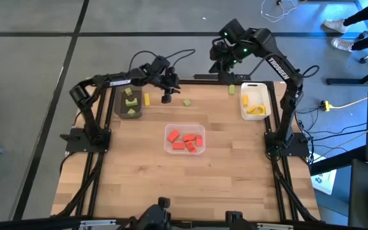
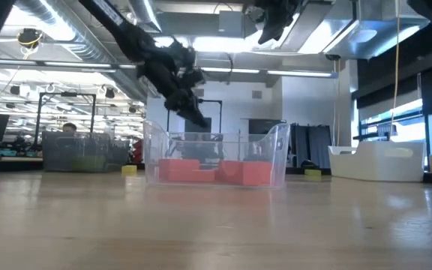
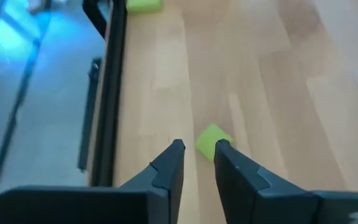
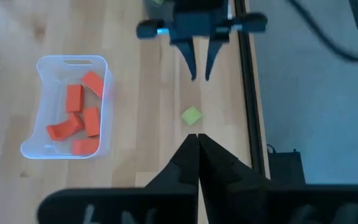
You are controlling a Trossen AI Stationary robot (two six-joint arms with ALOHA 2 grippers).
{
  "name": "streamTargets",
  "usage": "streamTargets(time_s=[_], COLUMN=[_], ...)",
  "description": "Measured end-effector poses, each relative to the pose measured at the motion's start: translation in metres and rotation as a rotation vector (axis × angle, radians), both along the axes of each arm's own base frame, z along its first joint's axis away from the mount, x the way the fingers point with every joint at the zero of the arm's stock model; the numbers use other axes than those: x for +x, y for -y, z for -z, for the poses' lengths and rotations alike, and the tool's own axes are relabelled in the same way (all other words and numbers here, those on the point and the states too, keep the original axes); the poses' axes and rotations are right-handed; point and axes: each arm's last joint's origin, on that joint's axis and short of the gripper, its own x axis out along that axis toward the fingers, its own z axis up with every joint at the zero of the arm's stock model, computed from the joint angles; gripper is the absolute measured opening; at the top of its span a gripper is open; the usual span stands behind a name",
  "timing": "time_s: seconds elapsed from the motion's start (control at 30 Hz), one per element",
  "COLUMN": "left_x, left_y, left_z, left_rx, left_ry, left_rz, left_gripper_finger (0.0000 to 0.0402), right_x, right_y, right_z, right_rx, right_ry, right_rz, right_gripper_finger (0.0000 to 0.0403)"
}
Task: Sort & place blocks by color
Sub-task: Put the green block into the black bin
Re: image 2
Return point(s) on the long ceiling light bar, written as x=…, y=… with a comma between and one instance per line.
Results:
x=238, y=70

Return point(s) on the round silver ventilation duct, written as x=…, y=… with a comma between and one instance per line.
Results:
x=62, y=37

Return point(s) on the red background object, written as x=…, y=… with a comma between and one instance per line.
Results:
x=138, y=152

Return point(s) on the person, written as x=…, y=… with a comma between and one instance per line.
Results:
x=69, y=127

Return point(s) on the green cube block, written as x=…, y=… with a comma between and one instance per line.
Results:
x=88, y=163

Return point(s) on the grey translucent plastic bin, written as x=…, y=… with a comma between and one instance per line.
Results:
x=54, y=150

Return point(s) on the dark grey curtain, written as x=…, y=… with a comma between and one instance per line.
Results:
x=313, y=146

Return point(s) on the clear plastic bin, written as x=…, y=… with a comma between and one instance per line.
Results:
x=276, y=150

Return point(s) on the yellow rectangular block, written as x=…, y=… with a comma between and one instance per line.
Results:
x=129, y=169

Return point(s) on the grey ceiling box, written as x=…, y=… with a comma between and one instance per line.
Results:
x=231, y=24

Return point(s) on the rectangular silver ventilation duct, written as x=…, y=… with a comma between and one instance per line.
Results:
x=373, y=41

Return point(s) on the red house-shaped block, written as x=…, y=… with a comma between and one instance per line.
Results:
x=178, y=164

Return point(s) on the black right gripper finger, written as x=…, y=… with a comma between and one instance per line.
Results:
x=278, y=26

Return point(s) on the white plastic bin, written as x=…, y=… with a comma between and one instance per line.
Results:
x=373, y=165

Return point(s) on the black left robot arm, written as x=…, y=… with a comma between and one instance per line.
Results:
x=126, y=33

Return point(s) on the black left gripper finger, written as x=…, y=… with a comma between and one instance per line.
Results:
x=197, y=103
x=186, y=110

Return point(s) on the green long block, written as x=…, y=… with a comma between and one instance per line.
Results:
x=313, y=173

